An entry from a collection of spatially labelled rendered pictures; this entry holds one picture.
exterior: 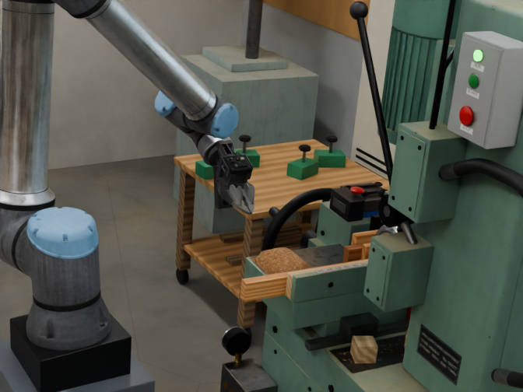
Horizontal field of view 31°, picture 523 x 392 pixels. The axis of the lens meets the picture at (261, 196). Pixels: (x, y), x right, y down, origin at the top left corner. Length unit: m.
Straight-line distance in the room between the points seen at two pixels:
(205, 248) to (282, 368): 1.66
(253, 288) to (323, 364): 0.22
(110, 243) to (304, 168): 1.05
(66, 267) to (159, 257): 1.94
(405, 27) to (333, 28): 2.62
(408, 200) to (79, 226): 0.78
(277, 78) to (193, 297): 1.04
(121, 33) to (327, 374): 0.84
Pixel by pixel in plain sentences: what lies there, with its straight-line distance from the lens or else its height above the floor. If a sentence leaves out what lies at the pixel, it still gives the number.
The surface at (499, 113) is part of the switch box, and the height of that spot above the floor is 1.38.
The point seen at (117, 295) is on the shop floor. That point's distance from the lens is 3.67.
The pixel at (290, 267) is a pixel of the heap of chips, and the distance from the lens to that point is 1.89.
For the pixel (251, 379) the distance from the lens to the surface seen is 2.09.
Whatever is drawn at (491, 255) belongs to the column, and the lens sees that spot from 1.59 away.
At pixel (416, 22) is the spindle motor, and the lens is 1.75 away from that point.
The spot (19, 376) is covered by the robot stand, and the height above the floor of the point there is 0.55.
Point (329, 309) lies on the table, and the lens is 1.87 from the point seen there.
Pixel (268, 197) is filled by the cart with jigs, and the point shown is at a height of 0.53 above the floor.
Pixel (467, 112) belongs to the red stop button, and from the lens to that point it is 1.48.
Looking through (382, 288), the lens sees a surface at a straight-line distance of 1.69.
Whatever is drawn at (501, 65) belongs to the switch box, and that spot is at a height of 1.45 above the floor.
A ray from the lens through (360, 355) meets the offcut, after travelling 1.84.
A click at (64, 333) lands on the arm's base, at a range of 2.12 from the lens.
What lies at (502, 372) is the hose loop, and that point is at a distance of 1.59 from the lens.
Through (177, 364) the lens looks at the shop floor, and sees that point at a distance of 3.26.
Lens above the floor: 1.77
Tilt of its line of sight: 22 degrees down
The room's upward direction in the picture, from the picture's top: 5 degrees clockwise
